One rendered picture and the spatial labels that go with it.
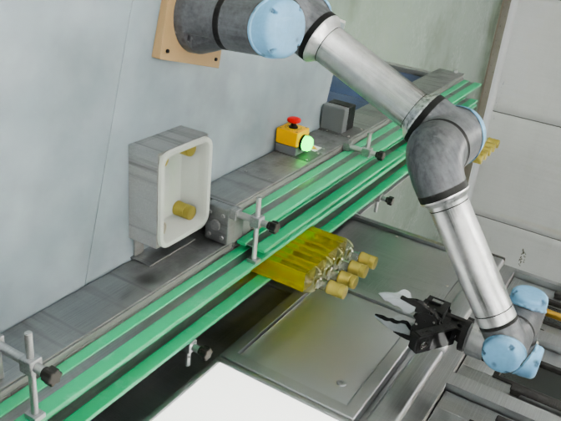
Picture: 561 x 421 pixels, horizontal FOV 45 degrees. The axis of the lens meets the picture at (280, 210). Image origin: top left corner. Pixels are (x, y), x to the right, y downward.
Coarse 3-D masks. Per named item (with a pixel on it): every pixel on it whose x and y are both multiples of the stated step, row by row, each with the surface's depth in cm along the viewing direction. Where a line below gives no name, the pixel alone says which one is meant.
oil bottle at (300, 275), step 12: (276, 252) 168; (264, 264) 166; (276, 264) 164; (288, 264) 163; (300, 264) 164; (312, 264) 164; (276, 276) 165; (288, 276) 163; (300, 276) 161; (312, 276) 160; (300, 288) 162; (312, 288) 161
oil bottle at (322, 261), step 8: (288, 248) 170; (296, 248) 171; (304, 248) 171; (296, 256) 167; (304, 256) 167; (312, 256) 168; (320, 256) 168; (320, 264) 165; (328, 264) 166; (328, 272) 166
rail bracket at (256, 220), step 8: (256, 200) 152; (232, 208) 157; (240, 208) 157; (256, 208) 153; (232, 216) 157; (240, 216) 156; (248, 216) 155; (256, 216) 154; (264, 216) 155; (256, 224) 154; (264, 224) 153; (272, 224) 152; (256, 232) 156; (272, 232) 153; (256, 240) 157; (256, 248) 158; (256, 256) 160
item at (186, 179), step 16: (192, 144) 144; (208, 144) 149; (160, 160) 137; (176, 160) 153; (192, 160) 153; (208, 160) 151; (160, 176) 138; (176, 176) 155; (192, 176) 155; (208, 176) 153; (160, 192) 140; (176, 192) 157; (192, 192) 157; (208, 192) 155; (160, 208) 141; (208, 208) 157; (160, 224) 143; (176, 224) 155; (192, 224) 156; (160, 240) 144; (176, 240) 150
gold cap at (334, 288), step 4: (332, 280) 161; (328, 284) 160; (332, 284) 159; (336, 284) 159; (340, 284) 159; (328, 288) 160; (332, 288) 159; (336, 288) 159; (340, 288) 158; (344, 288) 158; (328, 292) 160; (332, 292) 159; (336, 292) 159; (340, 292) 158; (344, 292) 159; (336, 296) 159; (340, 296) 158; (344, 296) 160
